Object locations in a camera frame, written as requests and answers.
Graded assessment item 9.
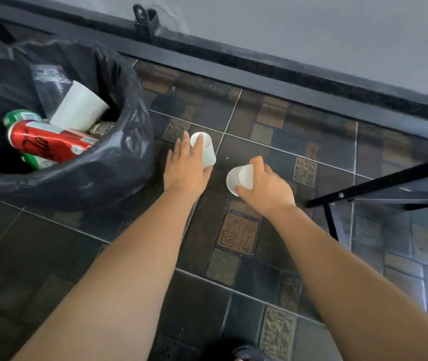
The person's left hand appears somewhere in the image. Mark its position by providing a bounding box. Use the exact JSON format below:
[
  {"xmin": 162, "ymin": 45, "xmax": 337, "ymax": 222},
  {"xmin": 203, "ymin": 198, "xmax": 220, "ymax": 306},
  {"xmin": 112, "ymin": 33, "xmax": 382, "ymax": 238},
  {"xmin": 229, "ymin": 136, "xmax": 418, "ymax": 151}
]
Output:
[{"xmin": 163, "ymin": 131, "xmax": 213, "ymax": 200}]

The person's right hand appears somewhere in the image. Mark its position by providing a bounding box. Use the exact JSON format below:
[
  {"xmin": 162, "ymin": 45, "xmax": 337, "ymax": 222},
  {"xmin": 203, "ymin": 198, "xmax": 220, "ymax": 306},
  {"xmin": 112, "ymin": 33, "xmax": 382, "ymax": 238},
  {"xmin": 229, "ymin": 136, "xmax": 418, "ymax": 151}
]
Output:
[{"xmin": 235, "ymin": 156, "xmax": 297, "ymax": 219}]

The white plastic cup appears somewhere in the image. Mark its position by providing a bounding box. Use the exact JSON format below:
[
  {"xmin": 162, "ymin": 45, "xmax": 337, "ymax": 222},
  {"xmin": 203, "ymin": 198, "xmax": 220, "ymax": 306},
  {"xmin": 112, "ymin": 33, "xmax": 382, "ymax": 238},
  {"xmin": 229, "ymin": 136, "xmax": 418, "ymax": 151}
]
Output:
[
  {"xmin": 190, "ymin": 132, "xmax": 217, "ymax": 170},
  {"xmin": 226, "ymin": 164, "xmax": 255, "ymax": 197},
  {"xmin": 49, "ymin": 80, "xmax": 110, "ymax": 132}
]

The person's right forearm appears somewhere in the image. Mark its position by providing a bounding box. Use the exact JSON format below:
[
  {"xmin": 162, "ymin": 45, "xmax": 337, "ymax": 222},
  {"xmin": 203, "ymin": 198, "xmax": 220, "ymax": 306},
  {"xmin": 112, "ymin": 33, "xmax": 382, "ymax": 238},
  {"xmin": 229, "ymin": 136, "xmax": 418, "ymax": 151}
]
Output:
[{"xmin": 270, "ymin": 205, "xmax": 428, "ymax": 361}]

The person's left forearm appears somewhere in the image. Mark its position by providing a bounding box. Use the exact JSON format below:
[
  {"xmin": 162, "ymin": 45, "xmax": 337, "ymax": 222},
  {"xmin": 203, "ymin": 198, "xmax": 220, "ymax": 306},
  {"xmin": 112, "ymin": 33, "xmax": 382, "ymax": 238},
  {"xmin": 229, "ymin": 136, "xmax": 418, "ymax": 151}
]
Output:
[{"xmin": 11, "ymin": 189, "xmax": 200, "ymax": 361}]

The black trash bag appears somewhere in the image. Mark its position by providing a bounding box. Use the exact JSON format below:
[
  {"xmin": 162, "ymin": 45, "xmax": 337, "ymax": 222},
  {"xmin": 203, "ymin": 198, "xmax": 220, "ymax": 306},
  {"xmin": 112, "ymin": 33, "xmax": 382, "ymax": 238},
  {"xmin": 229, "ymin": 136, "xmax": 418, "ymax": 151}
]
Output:
[{"xmin": 0, "ymin": 37, "xmax": 156, "ymax": 213}]

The silver metal can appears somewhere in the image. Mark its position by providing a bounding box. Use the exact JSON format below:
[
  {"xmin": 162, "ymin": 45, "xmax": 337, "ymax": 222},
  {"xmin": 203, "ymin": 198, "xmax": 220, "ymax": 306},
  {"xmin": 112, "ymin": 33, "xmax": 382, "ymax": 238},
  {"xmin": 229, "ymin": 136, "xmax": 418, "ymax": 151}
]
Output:
[{"xmin": 88, "ymin": 121, "xmax": 115, "ymax": 137}]

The red soda can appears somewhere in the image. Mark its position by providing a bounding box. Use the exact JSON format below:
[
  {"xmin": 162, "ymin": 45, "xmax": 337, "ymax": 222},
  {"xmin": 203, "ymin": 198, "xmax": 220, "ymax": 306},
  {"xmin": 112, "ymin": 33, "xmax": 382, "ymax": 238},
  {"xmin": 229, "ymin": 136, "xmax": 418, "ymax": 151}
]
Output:
[{"xmin": 7, "ymin": 120, "xmax": 99, "ymax": 164}]

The green soda can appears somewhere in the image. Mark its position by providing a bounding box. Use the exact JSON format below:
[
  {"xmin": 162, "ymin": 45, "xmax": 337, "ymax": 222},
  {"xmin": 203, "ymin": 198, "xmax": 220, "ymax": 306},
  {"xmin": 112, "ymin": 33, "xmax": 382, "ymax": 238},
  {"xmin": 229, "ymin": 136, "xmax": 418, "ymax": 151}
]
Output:
[
  {"xmin": 21, "ymin": 152, "xmax": 58, "ymax": 170},
  {"xmin": 3, "ymin": 109, "xmax": 44, "ymax": 128}
]

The clear plastic wrapper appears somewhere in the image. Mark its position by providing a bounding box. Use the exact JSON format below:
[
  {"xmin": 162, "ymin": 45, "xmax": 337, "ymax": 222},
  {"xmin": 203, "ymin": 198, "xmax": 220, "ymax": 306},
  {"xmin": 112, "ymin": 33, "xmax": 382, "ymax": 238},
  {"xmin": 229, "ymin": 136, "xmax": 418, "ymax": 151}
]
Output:
[{"xmin": 30, "ymin": 64, "xmax": 73, "ymax": 119}]

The black baseboard rail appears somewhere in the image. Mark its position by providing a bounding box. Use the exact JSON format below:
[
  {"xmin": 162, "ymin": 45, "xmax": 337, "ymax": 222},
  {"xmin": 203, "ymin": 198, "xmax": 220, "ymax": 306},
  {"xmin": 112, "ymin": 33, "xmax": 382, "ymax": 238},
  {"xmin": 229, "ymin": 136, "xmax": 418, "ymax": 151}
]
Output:
[{"xmin": 0, "ymin": 0, "xmax": 428, "ymax": 128}]

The black metal bracket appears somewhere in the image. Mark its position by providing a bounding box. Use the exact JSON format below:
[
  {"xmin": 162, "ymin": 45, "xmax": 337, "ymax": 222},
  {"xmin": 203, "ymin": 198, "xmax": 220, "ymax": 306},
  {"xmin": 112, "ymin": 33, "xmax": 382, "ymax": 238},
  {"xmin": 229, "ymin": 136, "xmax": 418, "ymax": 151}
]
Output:
[{"xmin": 133, "ymin": 4, "xmax": 161, "ymax": 39}]

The black metal frame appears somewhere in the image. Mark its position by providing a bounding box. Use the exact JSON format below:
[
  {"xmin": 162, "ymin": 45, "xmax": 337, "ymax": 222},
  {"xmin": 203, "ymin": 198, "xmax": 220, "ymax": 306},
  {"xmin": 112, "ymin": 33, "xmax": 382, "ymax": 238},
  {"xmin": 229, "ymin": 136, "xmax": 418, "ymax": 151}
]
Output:
[{"xmin": 305, "ymin": 153, "xmax": 428, "ymax": 265}]

